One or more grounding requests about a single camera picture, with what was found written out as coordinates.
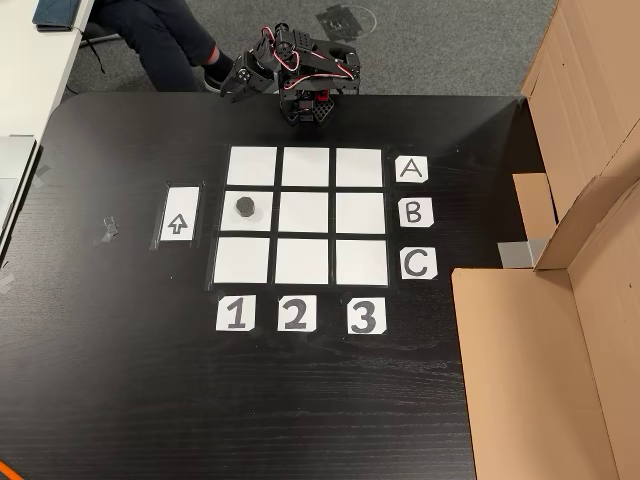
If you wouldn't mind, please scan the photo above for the white paper grid square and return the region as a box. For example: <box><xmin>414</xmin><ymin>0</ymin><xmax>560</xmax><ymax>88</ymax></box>
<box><xmin>213</xmin><ymin>237</ymin><xmax>271</xmax><ymax>284</ymax></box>
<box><xmin>335</xmin><ymin>192</ymin><xmax>387</xmax><ymax>235</ymax></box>
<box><xmin>274</xmin><ymin>238</ymin><xmax>330</xmax><ymax>285</ymax></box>
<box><xmin>281</xmin><ymin>146</ymin><xmax>331</xmax><ymax>187</ymax></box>
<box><xmin>227</xmin><ymin>146</ymin><xmax>278</xmax><ymax>186</ymax></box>
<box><xmin>335</xmin><ymin>147</ymin><xmax>384</xmax><ymax>188</ymax></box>
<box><xmin>221</xmin><ymin>191</ymin><xmax>275</xmax><ymax>233</ymax></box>
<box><xmin>335</xmin><ymin>239</ymin><xmax>390</xmax><ymax>287</ymax></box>
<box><xmin>278</xmin><ymin>191</ymin><xmax>330</xmax><ymax>234</ymax></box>

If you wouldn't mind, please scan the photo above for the paper sheet number 1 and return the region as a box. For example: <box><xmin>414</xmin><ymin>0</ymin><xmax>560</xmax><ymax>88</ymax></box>
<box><xmin>215</xmin><ymin>294</ymin><xmax>257</xmax><ymax>332</ymax></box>

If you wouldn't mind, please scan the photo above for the black floor tape patch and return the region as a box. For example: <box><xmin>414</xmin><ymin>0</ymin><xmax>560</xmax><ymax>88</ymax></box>
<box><xmin>315</xmin><ymin>3</ymin><xmax>377</xmax><ymax>44</ymax></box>

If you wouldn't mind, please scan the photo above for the large brown cardboard box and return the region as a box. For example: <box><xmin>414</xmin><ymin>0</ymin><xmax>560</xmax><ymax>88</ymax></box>
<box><xmin>451</xmin><ymin>0</ymin><xmax>640</xmax><ymax>480</ymax></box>

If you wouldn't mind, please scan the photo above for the person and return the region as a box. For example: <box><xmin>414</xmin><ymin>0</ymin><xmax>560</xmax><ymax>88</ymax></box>
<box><xmin>92</xmin><ymin>0</ymin><xmax>236</xmax><ymax>94</ymax></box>

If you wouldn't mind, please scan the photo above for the white desk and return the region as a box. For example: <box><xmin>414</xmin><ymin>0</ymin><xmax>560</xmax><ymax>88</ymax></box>
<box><xmin>0</xmin><ymin>0</ymin><xmax>96</xmax><ymax>261</ymax></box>

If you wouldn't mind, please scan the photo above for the grey tape strip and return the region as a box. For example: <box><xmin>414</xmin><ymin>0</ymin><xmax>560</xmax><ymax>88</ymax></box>
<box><xmin>498</xmin><ymin>238</ymin><xmax>549</xmax><ymax>269</ymax></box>

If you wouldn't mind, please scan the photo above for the paper sheet with arrow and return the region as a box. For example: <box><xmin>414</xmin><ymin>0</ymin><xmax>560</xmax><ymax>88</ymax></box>
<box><xmin>160</xmin><ymin>186</ymin><xmax>200</xmax><ymax>243</ymax></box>

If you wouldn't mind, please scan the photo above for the dark blue case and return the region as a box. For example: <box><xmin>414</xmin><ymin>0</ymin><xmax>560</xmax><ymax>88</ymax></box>
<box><xmin>32</xmin><ymin>0</ymin><xmax>96</xmax><ymax>34</ymax></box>

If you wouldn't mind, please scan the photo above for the paper sheet letter A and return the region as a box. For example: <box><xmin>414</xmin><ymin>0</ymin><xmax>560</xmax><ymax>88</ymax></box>
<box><xmin>395</xmin><ymin>155</ymin><xmax>429</xmax><ymax>184</ymax></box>

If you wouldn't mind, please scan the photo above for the paper sheet letter C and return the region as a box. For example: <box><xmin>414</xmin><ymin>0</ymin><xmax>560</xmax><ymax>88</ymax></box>
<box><xmin>400</xmin><ymin>248</ymin><xmax>438</xmax><ymax>281</ymax></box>

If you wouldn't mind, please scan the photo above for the paper sheet letter B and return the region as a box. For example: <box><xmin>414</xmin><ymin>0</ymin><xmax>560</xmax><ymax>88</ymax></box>
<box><xmin>398</xmin><ymin>197</ymin><xmax>434</xmax><ymax>229</ymax></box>

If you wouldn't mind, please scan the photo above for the paper sheet number 2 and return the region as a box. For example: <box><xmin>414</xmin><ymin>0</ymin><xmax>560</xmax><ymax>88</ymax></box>
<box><xmin>277</xmin><ymin>294</ymin><xmax>318</xmax><ymax>332</ymax></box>

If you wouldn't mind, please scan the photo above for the paper sheet number 3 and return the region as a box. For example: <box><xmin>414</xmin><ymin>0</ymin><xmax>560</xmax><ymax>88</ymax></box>
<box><xmin>347</xmin><ymin>297</ymin><xmax>387</xmax><ymax>335</ymax></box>

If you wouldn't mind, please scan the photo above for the crumpled clear tape piece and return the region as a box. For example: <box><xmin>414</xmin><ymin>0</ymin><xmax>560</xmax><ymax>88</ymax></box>
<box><xmin>94</xmin><ymin>216</ymin><xmax>120</xmax><ymax>246</ymax></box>

